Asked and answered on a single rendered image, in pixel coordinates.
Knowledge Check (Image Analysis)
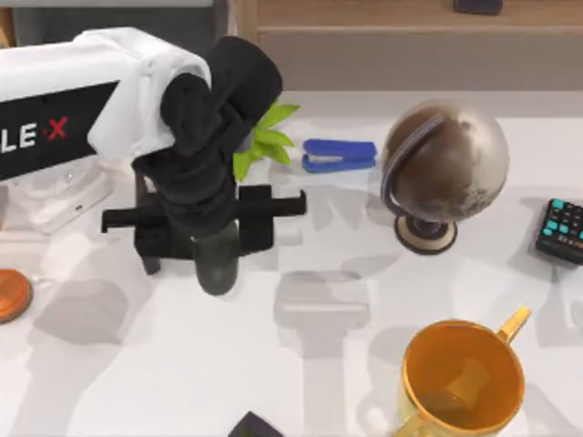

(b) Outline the dark green bottle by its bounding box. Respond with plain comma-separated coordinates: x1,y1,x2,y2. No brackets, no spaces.
191,221,241,297

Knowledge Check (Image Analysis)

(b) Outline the green potted plant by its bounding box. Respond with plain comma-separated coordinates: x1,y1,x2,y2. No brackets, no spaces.
231,102,302,181

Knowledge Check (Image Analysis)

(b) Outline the blue stapler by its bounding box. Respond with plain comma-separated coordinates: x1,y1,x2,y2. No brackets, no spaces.
301,137,379,175

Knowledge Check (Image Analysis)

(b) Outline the orange round coaster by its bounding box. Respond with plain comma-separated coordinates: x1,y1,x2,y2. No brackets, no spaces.
0,268,35,325

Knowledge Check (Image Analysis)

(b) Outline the black flat object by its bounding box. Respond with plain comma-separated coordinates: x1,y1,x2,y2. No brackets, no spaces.
226,410,284,437

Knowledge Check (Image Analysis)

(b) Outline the brown globe on stand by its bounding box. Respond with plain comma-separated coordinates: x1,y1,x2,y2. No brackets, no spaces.
379,100,511,256

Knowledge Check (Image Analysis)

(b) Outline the wooden cupboard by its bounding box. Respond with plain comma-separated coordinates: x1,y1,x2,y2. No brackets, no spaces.
254,0,583,93

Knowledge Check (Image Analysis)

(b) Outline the grey cabinet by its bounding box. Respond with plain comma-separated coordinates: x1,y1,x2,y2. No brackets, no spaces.
12,0,239,47

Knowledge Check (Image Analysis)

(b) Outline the gold trophy cup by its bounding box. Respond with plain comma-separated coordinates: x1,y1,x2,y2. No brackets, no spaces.
394,305,533,437

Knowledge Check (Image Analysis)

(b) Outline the dark box on shelf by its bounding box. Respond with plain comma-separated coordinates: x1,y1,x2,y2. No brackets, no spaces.
452,0,504,15

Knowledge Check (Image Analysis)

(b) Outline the black calculator with teal keys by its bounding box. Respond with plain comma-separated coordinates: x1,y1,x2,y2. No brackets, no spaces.
534,198,583,267

